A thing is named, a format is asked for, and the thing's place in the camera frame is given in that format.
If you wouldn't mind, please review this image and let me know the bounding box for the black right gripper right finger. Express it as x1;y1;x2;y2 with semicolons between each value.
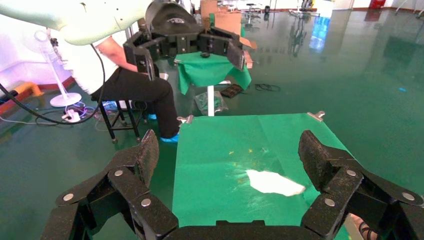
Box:
298;129;424;240

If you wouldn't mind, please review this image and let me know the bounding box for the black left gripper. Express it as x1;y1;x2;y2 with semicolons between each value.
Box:
122;0;247;82

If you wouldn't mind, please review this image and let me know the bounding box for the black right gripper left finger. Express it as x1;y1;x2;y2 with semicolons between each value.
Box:
40;129;180;240

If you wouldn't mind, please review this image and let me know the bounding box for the bare person forearm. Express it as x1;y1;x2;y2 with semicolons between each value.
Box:
96;35;140;73

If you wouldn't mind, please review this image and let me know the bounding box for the open brown cardboard box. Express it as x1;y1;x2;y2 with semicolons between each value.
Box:
344;213;382;240

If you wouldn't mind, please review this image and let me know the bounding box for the brown cardboard box with flap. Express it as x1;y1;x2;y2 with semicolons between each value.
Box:
239;35;259;70

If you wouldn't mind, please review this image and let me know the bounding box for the green cloth on small table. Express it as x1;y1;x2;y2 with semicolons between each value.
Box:
174;51;253;96

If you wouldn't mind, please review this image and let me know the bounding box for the white table leg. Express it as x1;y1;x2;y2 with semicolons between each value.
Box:
206;80;232;117

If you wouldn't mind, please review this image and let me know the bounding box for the large brown carton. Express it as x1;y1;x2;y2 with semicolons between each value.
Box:
211;11;243;37

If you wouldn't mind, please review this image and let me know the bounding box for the tall brown carton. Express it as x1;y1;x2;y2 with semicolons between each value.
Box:
199;0;220;21

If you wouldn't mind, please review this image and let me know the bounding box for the clear plastic bag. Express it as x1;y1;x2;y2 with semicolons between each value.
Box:
194;90;230;116

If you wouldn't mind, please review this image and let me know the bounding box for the black flat tray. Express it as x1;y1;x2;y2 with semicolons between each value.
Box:
220;83;247;99

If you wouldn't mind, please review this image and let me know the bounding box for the seated person white shirt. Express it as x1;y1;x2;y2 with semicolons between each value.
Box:
49;33;182;144

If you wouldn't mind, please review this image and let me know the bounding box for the silver metal table clip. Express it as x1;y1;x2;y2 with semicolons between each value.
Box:
176;114;195;125
306;110;327;122

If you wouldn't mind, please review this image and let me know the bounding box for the black metal stool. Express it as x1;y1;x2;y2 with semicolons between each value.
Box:
90;96;148;144

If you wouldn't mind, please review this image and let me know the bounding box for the green tablecloth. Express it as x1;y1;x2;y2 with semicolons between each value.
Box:
171;113;354;240

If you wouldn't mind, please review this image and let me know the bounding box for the white power strip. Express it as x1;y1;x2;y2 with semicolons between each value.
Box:
62;109;82;123

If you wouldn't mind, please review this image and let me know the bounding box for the orange floor object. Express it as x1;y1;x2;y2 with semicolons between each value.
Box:
13;82;45;99

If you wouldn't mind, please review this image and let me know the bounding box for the black cable on floor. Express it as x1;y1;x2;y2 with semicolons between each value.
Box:
253;82;282;93

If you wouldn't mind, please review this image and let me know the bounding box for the white pedestal fan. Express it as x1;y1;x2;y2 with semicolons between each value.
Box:
33;28;83;109

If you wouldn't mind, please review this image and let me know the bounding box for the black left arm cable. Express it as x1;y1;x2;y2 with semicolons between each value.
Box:
0;43;107;127

